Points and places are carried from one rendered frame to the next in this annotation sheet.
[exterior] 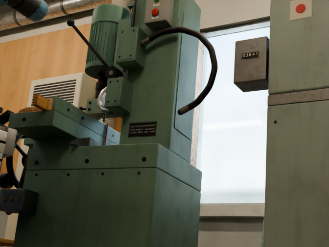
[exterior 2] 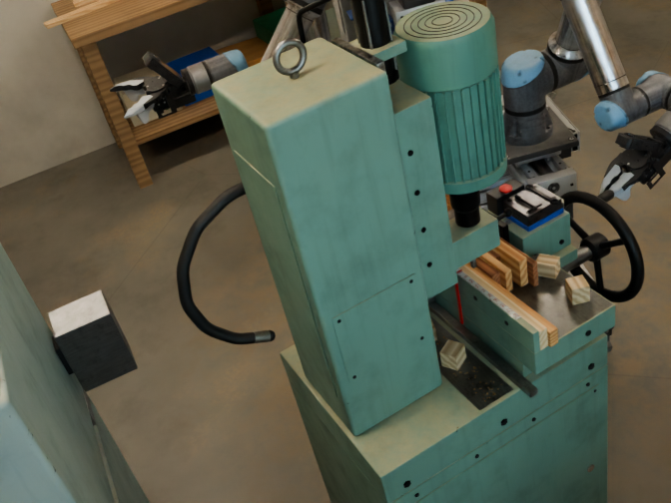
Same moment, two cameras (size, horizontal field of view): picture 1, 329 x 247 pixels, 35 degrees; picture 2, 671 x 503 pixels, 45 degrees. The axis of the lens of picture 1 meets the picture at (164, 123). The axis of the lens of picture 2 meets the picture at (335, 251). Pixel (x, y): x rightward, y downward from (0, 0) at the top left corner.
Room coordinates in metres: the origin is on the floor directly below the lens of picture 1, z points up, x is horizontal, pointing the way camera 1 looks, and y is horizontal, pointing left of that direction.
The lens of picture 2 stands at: (2.87, -0.88, 2.07)
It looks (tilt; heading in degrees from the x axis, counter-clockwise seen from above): 37 degrees down; 133
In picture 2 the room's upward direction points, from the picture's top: 14 degrees counter-clockwise
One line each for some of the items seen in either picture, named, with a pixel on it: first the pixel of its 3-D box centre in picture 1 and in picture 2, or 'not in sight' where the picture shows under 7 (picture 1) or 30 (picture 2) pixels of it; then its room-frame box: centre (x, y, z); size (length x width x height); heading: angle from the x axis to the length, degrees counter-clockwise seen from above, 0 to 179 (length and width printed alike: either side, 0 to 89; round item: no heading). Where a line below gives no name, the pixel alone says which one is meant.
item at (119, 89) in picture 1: (118, 95); not in sight; (1.95, 0.19, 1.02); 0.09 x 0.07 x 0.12; 154
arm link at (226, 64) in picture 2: not in sight; (225, 69); (1.36, 0.52, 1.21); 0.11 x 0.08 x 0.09; 58
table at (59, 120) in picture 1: (66, 141); (498, 259); (2.17, 0.41, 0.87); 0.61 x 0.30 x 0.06; 154
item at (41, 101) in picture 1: (85, 127); (450, 258); (2.10, 0.32, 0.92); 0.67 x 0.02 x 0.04; 154
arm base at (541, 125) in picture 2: not in sight; (525, 117); (1.97, 1.02, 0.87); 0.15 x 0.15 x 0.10
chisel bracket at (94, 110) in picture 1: (103, 109); (461, 242); (2.17, 0.27, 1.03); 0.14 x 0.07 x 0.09; 64
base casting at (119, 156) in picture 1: (117, 170); (438, 357); (2.12, 0.18, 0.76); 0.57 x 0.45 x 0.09; 64
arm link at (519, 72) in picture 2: not in sight; (525, 79); (1.98, 1.02, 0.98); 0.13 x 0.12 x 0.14; 60
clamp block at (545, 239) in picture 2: not in sight; (526, 228); (2.21, 0.48, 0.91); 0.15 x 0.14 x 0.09; 154
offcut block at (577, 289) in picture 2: not in sight; (577, 289); (2.39, 0.32, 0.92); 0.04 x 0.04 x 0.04; 43
